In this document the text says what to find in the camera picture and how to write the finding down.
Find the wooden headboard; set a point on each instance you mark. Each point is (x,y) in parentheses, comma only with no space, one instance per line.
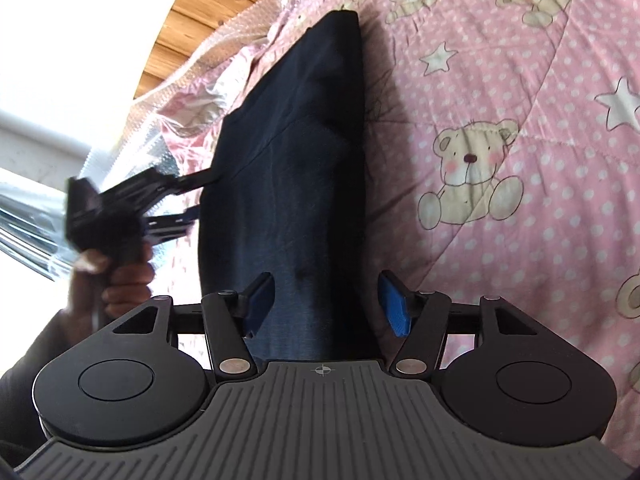
(215,5)

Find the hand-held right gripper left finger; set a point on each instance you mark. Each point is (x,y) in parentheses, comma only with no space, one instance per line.
(260,301)

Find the pink bear print blanket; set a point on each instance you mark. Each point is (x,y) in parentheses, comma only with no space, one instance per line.
(500,85)

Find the black pants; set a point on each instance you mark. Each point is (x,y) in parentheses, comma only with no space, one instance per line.
(300,185)

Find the person's left forearm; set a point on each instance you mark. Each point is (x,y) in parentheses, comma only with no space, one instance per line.
(30,355)

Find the clear bubble wrap sheet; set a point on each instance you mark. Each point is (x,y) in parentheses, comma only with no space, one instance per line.
(150,135)

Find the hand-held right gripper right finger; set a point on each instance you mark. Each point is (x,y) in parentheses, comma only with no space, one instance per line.
(395,306)

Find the person's left hand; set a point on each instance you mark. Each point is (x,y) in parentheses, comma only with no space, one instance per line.
(127,285)

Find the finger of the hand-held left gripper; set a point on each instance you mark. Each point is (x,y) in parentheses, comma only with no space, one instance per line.
(170,225)
(195,180)

